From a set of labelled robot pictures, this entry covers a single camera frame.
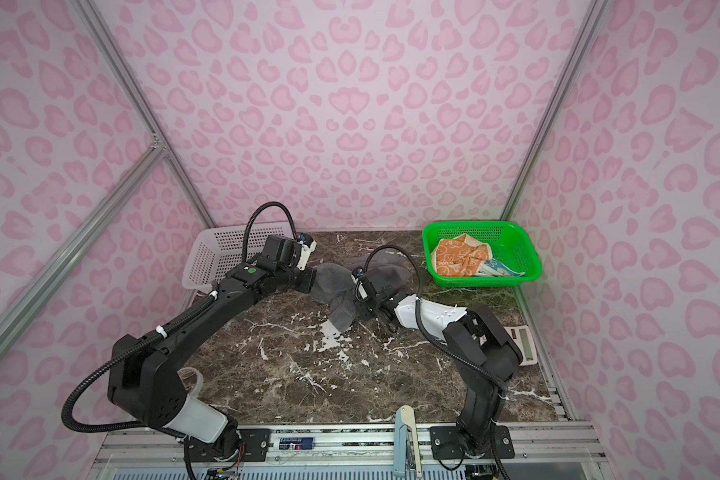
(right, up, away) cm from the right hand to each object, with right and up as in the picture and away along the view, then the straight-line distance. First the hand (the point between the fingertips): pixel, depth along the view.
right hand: (366, 298), depth 93 cm
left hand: (-14, +9, -8) cm, 19 cm away
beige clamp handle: (+10, -27, -19) cm, 35 cm away
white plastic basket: (-57, +14, +14) cm, 60 cm away
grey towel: (-10, +5, -4) cm, 12 cm away
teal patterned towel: (+45, +9, +12) cm, 47 cm away
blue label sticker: (-16, -32, -21) cm, 41 cm away
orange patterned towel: (+33, +13, +14) cm, 38 cm away
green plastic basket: (+52, +17, +17) cm, 58 cm away
